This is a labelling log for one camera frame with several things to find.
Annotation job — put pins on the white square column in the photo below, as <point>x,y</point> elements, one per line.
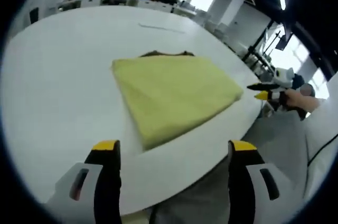
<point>229,7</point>

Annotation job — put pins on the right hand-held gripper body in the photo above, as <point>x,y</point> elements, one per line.
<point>283,78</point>

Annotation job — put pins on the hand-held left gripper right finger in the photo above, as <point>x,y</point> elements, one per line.
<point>243,189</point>

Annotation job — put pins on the row of white low cabinets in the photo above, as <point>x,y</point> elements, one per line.
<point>118,2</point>

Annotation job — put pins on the black square panel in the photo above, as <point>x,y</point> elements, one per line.
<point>34,15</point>

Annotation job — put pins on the black equipment stand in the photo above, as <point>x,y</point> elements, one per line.
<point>254,49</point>

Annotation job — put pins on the yellow garment blue grey sleeves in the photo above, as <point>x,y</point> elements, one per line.
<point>171,94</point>

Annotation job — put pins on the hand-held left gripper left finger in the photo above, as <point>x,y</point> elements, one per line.
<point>105,187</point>

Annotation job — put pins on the person's right hand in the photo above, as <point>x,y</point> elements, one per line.
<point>298,101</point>

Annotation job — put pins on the person's white coat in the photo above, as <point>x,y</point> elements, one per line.
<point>322,134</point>

